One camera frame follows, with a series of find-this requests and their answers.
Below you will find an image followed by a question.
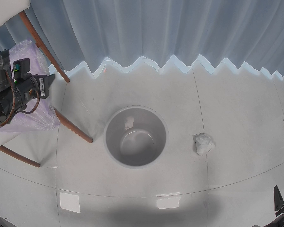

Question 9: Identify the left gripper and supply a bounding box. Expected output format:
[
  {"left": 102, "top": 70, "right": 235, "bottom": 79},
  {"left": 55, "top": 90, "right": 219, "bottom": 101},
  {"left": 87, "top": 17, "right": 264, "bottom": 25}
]
[{"left": 15, "top": 74, "right": 55, "bottom": 105}]

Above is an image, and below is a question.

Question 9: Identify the purple plastic bag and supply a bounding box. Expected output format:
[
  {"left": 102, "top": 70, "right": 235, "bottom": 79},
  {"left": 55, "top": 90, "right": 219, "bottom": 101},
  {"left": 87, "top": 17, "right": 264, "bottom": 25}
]
[{"left": 0, "top": 39, "right": 61, "bottom": 132}]

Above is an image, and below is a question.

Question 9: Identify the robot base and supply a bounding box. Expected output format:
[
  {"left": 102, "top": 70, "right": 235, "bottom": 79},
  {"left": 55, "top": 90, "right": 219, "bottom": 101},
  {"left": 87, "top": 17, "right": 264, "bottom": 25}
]
[{"left": 0, "top": 212, "right": 16, "bottom": 227}]

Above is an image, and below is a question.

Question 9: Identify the grey trash bin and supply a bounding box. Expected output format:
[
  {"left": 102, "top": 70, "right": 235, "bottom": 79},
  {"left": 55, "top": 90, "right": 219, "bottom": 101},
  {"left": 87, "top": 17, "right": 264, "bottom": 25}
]
[{"left": 103, "top": 105, "right": 169, "bottom": 170}]

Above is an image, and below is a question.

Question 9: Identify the white padded wooden chair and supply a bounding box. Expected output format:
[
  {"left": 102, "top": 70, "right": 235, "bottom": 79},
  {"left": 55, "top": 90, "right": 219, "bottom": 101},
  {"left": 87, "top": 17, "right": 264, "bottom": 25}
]
[{"left": 0, "top": 0, "right": 93, "bottom": 168}]

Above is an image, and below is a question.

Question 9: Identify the crumpled white paper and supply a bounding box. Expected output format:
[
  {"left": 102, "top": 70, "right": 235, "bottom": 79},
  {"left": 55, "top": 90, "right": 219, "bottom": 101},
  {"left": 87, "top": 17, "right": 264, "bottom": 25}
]
[{"left": 192, "top": 133, "right": 216, "bottom": 156}]

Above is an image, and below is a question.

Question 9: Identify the blue-green curtain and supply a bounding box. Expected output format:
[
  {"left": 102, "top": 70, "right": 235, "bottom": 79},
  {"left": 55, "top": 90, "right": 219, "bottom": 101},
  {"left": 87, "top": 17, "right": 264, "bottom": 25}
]
[{"left": 0, "top": 0, "right": 284, "bottom": 83}]

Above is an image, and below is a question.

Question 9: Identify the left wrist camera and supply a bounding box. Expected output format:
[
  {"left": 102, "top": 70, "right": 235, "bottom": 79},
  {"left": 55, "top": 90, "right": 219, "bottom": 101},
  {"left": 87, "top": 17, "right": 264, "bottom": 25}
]
[{"left": 12, "top": 58, "right": 31, "bottom": 80}]

